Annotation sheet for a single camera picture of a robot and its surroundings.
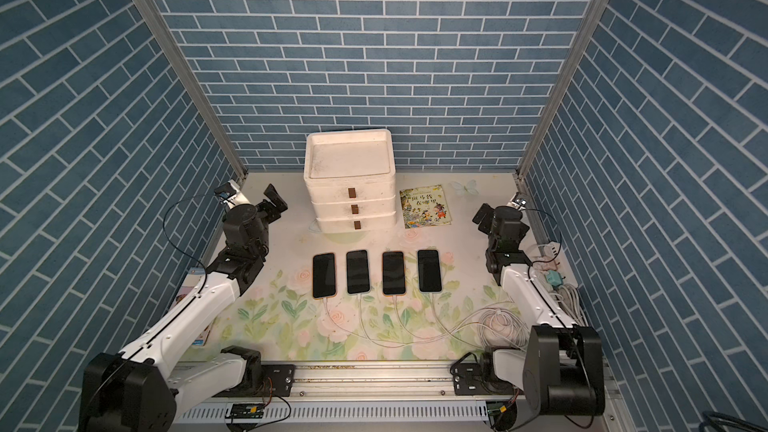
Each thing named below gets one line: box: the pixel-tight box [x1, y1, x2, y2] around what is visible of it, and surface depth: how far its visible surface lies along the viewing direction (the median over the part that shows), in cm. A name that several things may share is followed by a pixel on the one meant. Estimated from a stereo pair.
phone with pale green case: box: [417, 249, 442, 293], surface depth 97 cm
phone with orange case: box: [312, 253, 337, 299], surface depth 91 cm
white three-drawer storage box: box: [303, 129, 397, 233], surface depth 94 cm
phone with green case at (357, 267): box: [346, 250, 370, 294], surface depth 93 cm
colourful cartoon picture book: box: [400, 184, 452, 229], surface depth 111 cm
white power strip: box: [538, 241, 561, 258], surface depth 100 cm
